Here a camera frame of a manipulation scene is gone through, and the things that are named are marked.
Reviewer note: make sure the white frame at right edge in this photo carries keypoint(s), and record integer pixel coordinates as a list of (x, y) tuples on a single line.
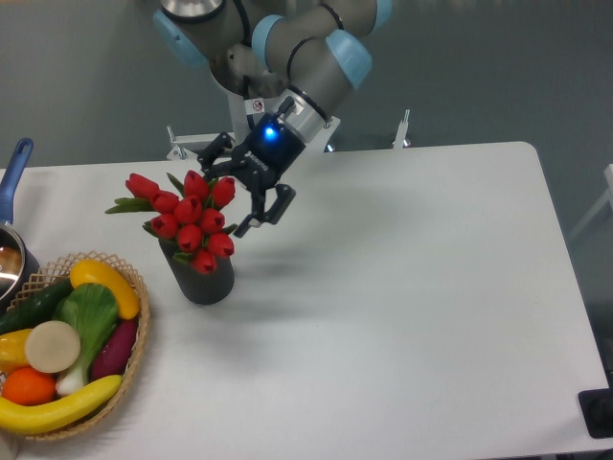
[(597, 213)]

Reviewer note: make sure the blue handled saucepan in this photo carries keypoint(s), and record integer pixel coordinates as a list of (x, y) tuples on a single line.
[(17, 262)]

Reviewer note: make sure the red tulip bouquet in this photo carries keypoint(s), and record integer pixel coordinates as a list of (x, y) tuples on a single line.
[(189, 220)]

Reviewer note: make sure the yellow pepper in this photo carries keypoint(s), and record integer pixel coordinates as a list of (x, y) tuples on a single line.
[(12, 350)]

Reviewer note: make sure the black box at table edge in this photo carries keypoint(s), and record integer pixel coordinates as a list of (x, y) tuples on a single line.
[(596, 408)]

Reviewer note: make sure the yellow banana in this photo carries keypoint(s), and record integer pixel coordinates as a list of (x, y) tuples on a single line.
[(51, 416)]

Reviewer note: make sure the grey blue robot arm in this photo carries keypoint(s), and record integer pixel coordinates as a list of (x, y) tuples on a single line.
[(316, 55)]

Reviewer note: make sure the beige round disc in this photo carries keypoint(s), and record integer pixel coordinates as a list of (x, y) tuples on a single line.
[(52, 347)]

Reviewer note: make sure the green bok choy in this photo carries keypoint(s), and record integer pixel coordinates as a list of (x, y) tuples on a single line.
[(92, 311)]

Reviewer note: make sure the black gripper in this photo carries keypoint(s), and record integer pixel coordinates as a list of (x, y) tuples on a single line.
[(263, 158)]

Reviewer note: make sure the green cucumber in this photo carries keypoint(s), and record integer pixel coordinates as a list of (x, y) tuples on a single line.
[(36, 309)]

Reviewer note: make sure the orange fruit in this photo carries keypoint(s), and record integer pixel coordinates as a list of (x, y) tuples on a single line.
[(27, 386)]

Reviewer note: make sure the purple sweet potato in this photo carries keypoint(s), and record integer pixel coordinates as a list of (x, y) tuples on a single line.
[(115, 353)]

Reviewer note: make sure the woven wicker basket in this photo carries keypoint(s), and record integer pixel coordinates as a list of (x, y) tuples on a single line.
[(54, 272)]

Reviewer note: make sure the dark grey ribbed vase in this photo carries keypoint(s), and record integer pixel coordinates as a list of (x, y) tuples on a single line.
[(202, 289)]

